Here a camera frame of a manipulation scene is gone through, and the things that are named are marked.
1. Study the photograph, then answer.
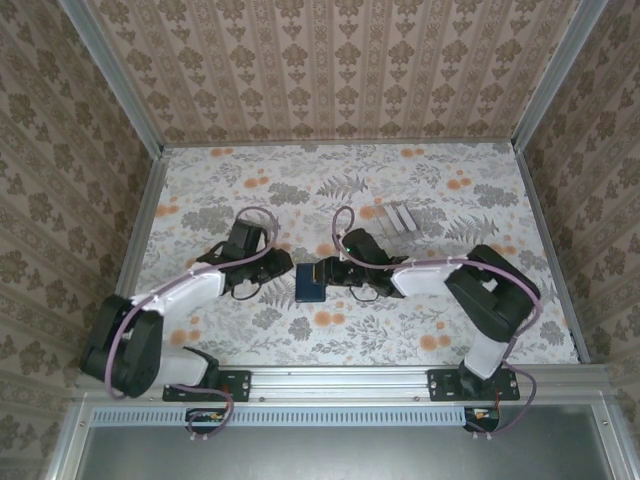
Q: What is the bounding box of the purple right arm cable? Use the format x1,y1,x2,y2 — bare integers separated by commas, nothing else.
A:
332,205,543,442

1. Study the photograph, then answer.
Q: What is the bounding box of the thin aluminium table edge rail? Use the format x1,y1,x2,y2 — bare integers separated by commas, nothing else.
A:
162,141,516,150

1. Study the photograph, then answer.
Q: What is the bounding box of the grey slotted cable duct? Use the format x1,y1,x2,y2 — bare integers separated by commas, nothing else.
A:
92,405,469,426

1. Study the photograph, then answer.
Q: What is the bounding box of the blue leather card holder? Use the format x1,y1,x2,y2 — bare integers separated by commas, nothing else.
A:
293,262,328,304

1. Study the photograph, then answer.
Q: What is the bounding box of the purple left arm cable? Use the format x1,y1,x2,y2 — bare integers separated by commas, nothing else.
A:
105,207,281,444

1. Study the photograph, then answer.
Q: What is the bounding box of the wide aluminium mounting rail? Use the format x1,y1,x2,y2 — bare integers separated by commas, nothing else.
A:
74,363,609,402

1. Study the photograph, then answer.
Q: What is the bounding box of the aluminium lower frame bar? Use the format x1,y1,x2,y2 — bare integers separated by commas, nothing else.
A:
591,394,632,480
43,394,99,480

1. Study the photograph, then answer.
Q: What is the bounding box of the slanted aluminium frame post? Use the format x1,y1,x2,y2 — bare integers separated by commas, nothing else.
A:
58,0,166,154
510,0,611,151

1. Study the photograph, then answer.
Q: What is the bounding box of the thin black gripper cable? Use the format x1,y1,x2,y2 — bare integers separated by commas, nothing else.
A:
349,284,382,304
230,280,262,302

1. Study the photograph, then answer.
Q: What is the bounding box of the grey sheet metal panel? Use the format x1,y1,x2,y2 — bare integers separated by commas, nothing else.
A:
79,424,601,480

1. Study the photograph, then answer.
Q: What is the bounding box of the aluminium table side rail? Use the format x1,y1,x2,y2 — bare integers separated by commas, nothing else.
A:
513,148,594,366
114,148,171,298

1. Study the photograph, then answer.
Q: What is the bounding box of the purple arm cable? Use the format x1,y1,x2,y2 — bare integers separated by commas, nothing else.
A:
105,207,281,444
332,205,543,442

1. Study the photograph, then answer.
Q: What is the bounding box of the small electronics board with wires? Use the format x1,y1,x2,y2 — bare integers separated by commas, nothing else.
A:
185,407,225,432
462,405,503,432

